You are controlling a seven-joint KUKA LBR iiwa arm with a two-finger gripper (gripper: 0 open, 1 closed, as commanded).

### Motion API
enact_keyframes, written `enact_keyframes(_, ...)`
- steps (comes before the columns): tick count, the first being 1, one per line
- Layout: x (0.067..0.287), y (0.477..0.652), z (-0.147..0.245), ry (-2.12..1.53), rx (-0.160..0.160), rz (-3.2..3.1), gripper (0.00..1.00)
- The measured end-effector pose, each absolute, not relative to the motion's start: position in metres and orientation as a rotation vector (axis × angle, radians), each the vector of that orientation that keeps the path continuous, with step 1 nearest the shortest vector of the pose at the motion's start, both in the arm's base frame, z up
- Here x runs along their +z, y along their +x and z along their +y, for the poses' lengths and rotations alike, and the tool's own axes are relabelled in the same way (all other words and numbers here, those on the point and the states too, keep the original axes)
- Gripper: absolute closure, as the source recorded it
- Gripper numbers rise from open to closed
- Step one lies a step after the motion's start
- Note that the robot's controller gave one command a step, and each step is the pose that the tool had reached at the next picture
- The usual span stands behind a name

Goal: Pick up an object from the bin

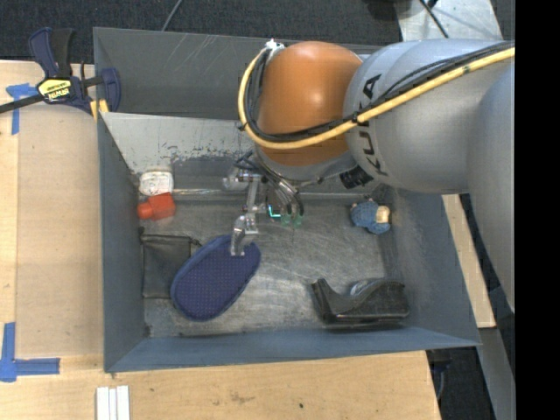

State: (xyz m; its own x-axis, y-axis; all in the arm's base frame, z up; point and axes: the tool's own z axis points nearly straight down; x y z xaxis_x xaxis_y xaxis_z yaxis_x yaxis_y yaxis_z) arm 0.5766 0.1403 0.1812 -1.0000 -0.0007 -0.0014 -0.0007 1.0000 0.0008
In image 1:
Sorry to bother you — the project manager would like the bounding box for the blue oval fabric pad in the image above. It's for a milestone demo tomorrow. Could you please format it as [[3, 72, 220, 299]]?
[[170, 233, 263, 323]]

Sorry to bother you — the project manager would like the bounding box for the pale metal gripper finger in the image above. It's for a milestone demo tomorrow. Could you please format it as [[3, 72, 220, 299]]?
[[228, 213, 261, 258], [221, 171, 249, 193]]

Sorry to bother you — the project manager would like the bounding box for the dark grey flat pouch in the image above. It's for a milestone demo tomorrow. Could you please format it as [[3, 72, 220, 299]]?
[[139, 232, 203, 299]]

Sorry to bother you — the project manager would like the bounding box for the black plastic tool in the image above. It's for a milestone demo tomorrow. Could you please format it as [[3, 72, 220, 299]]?
[[310, 277, 411, 326]]

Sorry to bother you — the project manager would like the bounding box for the blue toy figure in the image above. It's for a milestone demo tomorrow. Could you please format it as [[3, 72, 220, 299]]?
[[348, 198, 392, 236]]

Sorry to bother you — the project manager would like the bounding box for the grey metal bin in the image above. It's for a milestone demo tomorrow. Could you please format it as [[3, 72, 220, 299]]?
[[92, 26, 483, 374]]

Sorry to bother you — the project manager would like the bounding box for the white plastic container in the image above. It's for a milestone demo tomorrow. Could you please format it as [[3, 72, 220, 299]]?
[[138, 167, 175, 196]]

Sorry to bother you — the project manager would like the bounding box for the red plastic block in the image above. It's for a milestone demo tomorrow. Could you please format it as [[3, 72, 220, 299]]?
[[136, 192, 178, 222]]

